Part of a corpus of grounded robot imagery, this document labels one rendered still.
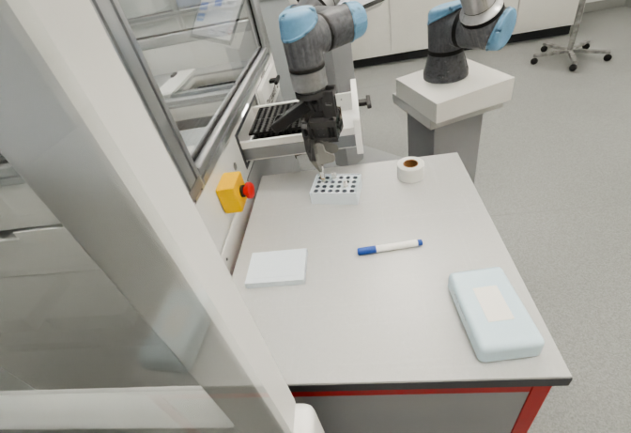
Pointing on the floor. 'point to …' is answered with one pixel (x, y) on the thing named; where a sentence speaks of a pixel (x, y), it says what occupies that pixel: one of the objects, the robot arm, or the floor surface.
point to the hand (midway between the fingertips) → (317, 165)
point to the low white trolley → (390, 305)
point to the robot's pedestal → (445, 135)
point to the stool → (578, 18)
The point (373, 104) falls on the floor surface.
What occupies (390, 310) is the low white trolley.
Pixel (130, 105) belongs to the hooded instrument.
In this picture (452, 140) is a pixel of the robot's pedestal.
